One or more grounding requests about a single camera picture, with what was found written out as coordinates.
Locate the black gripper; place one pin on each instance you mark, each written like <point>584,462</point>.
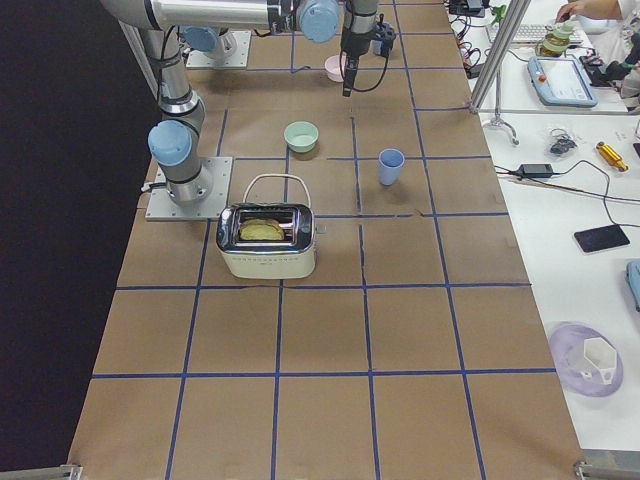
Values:
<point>353,41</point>

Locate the light blue plastic cup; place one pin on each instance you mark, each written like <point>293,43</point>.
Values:
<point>390,164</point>

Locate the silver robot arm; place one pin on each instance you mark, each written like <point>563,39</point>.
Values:
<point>173,142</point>
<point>361,12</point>

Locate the person's hand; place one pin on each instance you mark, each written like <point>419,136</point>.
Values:
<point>592,9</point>

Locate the pink bowl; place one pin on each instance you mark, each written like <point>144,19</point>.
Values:
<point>336,67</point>

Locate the mint green bowl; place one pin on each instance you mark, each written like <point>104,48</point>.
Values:
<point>301,136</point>

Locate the chrome hook stand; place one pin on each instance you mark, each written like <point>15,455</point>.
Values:
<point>497,121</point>

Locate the white keyboard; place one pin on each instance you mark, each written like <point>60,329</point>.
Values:
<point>531,34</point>

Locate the toast slice in toaster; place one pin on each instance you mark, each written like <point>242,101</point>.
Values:
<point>261,230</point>

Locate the cream and chrome toaster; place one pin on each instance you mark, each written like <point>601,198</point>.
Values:
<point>292,258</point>

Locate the glass jar with green lid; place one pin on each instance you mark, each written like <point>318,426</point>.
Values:
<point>556,41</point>

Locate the black power adapter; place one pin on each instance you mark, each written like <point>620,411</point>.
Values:
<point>535,171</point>

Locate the blue teach pendant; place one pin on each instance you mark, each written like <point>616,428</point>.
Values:
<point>561,82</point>

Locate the gold metal cylinder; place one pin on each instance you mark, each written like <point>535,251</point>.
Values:
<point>611,156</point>

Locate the black smartphone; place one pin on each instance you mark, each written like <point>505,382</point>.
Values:
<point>601,238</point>

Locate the purple plastic plate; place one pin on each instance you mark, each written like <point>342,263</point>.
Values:
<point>565,343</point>

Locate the white hexagonal cup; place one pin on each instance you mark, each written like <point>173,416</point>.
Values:
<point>598,361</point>

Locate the aluminium frame post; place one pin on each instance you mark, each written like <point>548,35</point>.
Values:
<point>508,26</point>

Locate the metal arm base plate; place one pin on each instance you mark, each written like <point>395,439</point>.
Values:
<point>220,175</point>

